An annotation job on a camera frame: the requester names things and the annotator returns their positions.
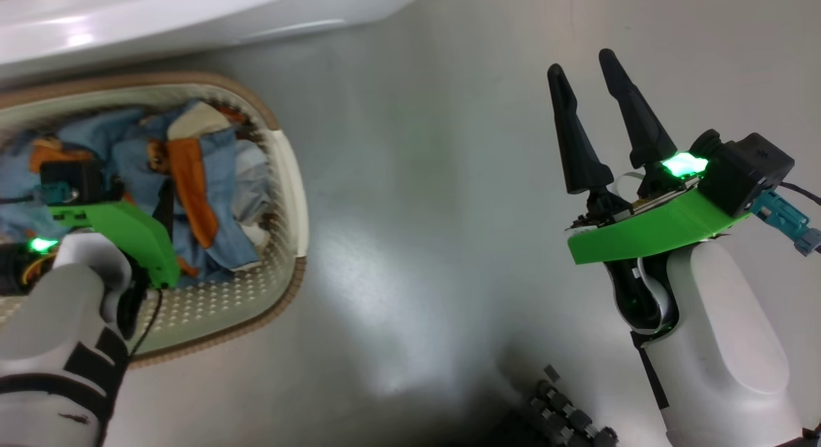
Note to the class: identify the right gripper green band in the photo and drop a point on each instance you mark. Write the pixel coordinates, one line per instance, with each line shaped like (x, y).
(648, 232)

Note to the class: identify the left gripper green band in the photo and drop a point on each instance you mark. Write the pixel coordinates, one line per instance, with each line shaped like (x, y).
(141, 235)

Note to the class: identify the blue garment with orange print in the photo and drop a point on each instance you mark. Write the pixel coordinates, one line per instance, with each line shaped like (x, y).
(218, 161)

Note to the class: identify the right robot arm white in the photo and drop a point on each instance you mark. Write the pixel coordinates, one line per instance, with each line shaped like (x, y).
(725, 344)

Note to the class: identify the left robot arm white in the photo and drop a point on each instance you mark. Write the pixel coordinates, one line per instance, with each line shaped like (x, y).
(51, 331)

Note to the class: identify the cream perforated laundry basket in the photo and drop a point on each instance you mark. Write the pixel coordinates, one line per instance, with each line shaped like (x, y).
(211, 306)

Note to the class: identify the white front-load washing machine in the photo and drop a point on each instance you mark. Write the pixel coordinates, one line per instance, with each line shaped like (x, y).
(192, 11)

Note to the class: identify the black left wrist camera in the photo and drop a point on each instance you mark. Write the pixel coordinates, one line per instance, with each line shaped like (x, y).
(70, 174)

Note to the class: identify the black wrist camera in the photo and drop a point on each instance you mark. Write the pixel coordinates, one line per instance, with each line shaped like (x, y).
(70, 174)
(744, 171)

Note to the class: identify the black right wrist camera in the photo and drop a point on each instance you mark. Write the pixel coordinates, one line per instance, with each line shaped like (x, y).
(744, 171)

